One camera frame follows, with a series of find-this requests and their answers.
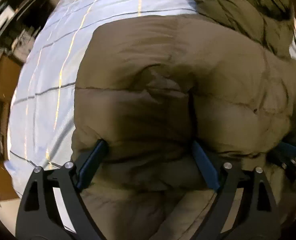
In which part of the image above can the olive brown puffer coat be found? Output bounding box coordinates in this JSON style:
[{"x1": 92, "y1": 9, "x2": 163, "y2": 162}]
[{"x1": 72, "y1": 0, "x2": 296, "y2": 239}]

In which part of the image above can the light blue plaid bedsheet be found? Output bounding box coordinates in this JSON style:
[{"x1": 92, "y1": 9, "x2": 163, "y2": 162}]
[{"x1": 5, "y1": 0, "x2": 196, "y2": 196}]

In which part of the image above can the wooden shelf cabinet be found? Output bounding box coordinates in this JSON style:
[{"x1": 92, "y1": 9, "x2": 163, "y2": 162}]
[{"x1": 0, "y1": 0, "x2": 54, "y2": 201}]

